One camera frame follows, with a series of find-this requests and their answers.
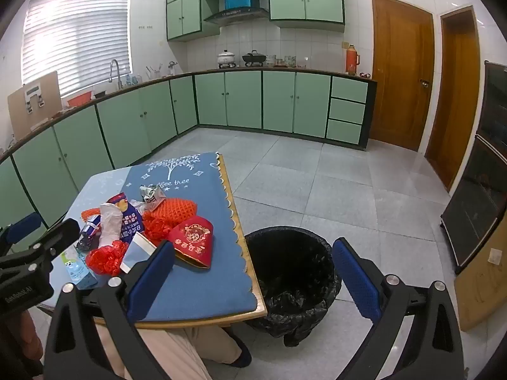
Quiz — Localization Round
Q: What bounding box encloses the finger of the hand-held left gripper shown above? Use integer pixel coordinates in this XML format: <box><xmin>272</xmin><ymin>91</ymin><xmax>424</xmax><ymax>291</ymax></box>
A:
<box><xmin>22</xmin><ymin>218</ymin><xmax>82</xmax><ymax>265</ymax></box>
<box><xmin>0</xmin><ymin>212</ymin><xmax>44</xmax><ymax>255</ymax></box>

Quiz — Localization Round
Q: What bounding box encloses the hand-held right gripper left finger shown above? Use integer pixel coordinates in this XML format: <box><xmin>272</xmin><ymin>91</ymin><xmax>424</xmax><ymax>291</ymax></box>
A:
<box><xmin>43</xmin><ymin>241</ymin><xmax>176</xmax><ymax>380</ymax></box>

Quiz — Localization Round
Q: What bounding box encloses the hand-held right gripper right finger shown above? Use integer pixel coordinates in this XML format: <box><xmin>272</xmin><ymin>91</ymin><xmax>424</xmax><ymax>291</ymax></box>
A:
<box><xmin>332</xmin><ymin>238</ymin><xmax>465</xmax><ymax>380</ymax></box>

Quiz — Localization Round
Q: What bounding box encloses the light blue milk carton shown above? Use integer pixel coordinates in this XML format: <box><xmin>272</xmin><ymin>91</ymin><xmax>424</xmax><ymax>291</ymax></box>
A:
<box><xmin>62</xmin><ymin>245</ymin><xmax>98</xmax><ymax>290</ymax></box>

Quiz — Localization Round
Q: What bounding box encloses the red plastic bag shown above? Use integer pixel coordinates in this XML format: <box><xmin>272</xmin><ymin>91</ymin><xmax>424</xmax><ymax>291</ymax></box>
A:
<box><xmin>144</xmin><ymin>218</ymin><xmax>174</xmax><ymax>247</ymax></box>
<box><xmin>86</xmin><ymin>240</ymin><xmax>128</xmax><ymax>276</ymax></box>

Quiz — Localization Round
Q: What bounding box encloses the bin with black liner bag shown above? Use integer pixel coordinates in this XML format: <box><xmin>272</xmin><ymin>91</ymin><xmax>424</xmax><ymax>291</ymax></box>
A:
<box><xmin>243</xmin><ymin>225</ymin><xmax>343</xmax><ymax>348</ymax></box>

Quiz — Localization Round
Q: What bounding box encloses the person's left forearm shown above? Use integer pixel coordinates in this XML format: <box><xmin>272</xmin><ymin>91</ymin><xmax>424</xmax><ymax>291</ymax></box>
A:
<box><xmin>18</xmin><ymin>311</ymin><xmax>43</xmax><ymax>377</ymax></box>

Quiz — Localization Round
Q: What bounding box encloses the small red blue packet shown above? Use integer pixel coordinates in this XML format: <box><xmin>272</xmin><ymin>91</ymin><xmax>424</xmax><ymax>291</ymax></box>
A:
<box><xmin>76</xmin><ymin>214</ymin><xmax>102</xmax><ymax>251</ymax></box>

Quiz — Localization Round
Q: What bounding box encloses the grey blue flat carton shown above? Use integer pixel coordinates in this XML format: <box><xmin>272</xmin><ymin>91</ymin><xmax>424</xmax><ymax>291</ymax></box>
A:
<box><xmin>119</xmin><ymin>231</ymin><xmax>158</xmax><ymax>275</ymax></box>

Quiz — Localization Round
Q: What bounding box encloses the crumpled silver white wrapper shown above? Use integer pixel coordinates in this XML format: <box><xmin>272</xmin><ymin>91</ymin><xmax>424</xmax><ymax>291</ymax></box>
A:
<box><xmin>99</xmin><ymin>203</ymin><xmax>124</xmax><ymax>247</ymax></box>

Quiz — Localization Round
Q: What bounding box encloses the light blue tablecloth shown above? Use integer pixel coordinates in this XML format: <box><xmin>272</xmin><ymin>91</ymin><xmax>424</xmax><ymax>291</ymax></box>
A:
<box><xmin>49</xmin><ymin>171</ymin><xmax>133</xmax><ymax>309</ymax></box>

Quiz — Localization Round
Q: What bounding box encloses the blue tree print tablecloth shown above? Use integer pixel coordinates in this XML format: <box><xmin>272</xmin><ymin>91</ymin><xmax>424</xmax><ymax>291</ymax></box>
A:
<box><xmin>119</xmin><ymin>152</ymin><xmax>259</xmax><ymax>322</ymax></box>

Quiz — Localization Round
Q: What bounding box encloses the blue snack bag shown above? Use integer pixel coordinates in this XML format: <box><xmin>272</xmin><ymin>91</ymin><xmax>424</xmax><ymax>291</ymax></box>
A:
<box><xmin>109</xmin><ymin>192</ymin><xmax>147</xmax><ymax>243</ymax></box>

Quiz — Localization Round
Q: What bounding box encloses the person's beige trouser leg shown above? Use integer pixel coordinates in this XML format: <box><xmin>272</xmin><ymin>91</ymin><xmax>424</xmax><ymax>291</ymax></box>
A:
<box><xmin>94</xmin><ymin>322</ymin><xmax>243</xmax><ymax>380</ymax></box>

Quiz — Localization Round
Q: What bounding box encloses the orange packet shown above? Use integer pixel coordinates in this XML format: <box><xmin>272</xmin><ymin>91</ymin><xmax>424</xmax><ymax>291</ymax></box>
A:
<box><xmin>143</xmin><ymin>198</ymin><xmax>199</xmax><ymax>231</ymax></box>

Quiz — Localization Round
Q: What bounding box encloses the crumpled black printed silver wrapper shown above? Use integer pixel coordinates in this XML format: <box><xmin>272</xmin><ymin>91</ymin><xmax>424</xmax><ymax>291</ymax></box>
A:
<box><xmin>138</xmin><ymin>184</ymin><xmax>168</xmax><ymax>211</ymax></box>

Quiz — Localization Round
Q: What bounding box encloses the person's dark shoe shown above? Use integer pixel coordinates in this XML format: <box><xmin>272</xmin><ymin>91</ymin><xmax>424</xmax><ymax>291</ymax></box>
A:
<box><xmin>222</xmin><ymin>326</ymin><xmax>253</xmax><ymax>367</ymax></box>

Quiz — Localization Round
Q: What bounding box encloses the brown cardboard box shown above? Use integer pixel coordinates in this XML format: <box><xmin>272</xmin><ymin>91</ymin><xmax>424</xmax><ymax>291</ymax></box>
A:
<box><xmin>7</xmin><ymin>71</ymin><xmax>62</xmax><ymax>140</ymax></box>

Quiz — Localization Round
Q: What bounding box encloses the brown wooden board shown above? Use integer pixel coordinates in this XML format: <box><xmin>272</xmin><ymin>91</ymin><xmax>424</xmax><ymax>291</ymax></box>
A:
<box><xmin>453</xmin><ymin>225</ymin><xmax>507</xmax><ymax>332</ymax></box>

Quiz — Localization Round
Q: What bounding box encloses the red plastic basin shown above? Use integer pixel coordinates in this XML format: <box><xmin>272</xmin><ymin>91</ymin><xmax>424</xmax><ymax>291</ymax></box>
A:
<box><xmin>67</xmin><ymin>91</ymin><xmax>94</xmax><ymax>108</ymax></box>

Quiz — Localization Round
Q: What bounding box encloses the black glass door cabinet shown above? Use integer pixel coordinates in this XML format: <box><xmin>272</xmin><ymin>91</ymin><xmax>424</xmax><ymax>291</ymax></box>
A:
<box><xmin>440</xmin><ymin>60</ymin><xmax>507</xmax><ymax>275</ymax></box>

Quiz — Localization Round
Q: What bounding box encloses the steel kitchen faucet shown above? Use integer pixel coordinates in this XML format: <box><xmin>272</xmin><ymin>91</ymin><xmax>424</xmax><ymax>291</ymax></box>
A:
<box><xmin>109</xmin><ymin>59</ymin><xmax>124</xmax><ymax>90</ymax></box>

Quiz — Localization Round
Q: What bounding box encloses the white window blind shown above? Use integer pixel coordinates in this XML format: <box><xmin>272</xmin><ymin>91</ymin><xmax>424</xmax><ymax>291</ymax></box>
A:
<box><xmin>21</xmin><ymin>0</ymin><xmax>132</xmax><ymax>88</ymax></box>

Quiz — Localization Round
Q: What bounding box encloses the green base cabinet run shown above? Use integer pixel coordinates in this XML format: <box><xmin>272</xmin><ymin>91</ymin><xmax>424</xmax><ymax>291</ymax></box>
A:
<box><xmin>0</xmin><ymin>68</ymin><xmax>378</xmax><ymax>242</ymax></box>

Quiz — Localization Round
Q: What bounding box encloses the brown wooden door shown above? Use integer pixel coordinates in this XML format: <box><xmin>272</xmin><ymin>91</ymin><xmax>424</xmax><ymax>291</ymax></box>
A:
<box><xmin>369</xmin><ymin>0</ymin><xmax>435</xmax><ymax>152</ymax></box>
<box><xmin>424</xmin><ymin>5</ymin><xmax>486</xmax><ymax>193</ymax></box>

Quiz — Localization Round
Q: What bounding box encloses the red thermos flask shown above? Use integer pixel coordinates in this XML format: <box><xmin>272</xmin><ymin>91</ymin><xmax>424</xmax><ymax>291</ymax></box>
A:
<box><xmin>343</xmin><ymin>44</ymin><xmax>361</xmax><ymax>76</ymax></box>

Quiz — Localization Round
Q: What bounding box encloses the white cooking pot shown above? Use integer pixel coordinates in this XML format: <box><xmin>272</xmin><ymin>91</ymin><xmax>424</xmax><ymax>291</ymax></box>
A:
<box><xmin>216</xmin><ymin>49</ymin><xmax>237</xmax><ymax>68</ymax></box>

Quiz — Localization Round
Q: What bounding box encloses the black wok with lid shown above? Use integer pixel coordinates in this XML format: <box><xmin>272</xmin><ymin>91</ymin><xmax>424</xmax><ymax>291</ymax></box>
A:
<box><xmin>241</xmin><ymin>50</ymin><xmax>267</xmax><ymax>67</ymax></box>

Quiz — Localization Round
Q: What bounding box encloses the black range hood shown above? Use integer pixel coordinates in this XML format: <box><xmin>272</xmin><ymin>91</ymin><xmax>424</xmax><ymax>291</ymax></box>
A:
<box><xmin>203</xmin><ymin>7</ymin><xmax>270</xmax><ymax>27</ymax></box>

